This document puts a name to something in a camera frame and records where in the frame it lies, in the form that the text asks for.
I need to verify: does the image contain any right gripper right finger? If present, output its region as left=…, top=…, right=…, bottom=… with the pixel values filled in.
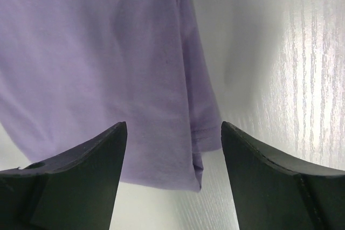
left=221, top=122, right=344, bottom=230

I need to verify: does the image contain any purple t shirt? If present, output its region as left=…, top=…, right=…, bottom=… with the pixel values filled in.
left=1, top=0, right=221, bottom=192

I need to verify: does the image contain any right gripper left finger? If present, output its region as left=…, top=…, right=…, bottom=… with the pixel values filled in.
left=1, top=122, right=127, bottom=230

